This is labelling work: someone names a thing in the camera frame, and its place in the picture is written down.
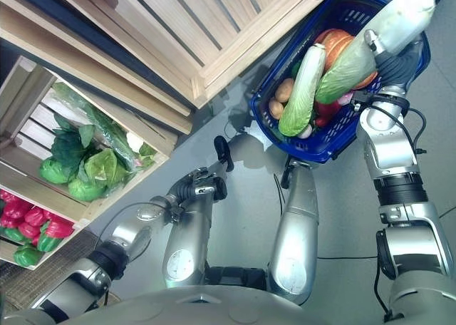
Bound white cauliflower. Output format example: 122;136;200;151
125;131;144;153

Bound round green cabbage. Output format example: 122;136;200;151
67;177;108;203
38;156;73;185

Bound brown potato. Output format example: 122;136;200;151
274;78;295;103
268;98;286;120

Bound blue plastic shopping basket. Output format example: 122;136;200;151
249;0;432;163

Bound large napa cabbage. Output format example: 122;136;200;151
315;0;437;105

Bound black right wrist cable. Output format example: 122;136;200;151
370;103;428;155

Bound robot silver torso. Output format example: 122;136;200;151
0;284;393;325

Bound light green lettuce head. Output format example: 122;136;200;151
83;148;130;190

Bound red bell pepper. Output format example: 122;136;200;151
24;205;49;227
17;222;41;239
2;198;33;221
45;220;75;239
313;99;343;128

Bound large empty wooden crate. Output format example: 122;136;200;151
44;0;345;109

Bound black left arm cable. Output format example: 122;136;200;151
95;200;168;242

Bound bagged green vegetables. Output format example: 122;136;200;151
52;81;144;170

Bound dark green leafy spinach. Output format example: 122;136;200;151
51;113;96;170

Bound wooden crate with peppers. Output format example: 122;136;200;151
0;187;76;272

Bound wooden crate with greens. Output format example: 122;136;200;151
0;55;170;230

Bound robot left leg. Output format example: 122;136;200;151
162;135;235;290

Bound slim napa cabbage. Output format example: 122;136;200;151
278;43;327;138

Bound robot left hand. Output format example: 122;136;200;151
170;166;229;210

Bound wooden shelf board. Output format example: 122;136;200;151
0;0;195;136

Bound orange pumpkin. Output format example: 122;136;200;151
314;29;379;91

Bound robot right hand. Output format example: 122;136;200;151
363;29;424;90

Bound woven brown floor mat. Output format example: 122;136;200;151
0;227;110;314

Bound green bell pepper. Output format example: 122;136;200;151
13;244;44;269
2;227;26;243
36;222;63;253

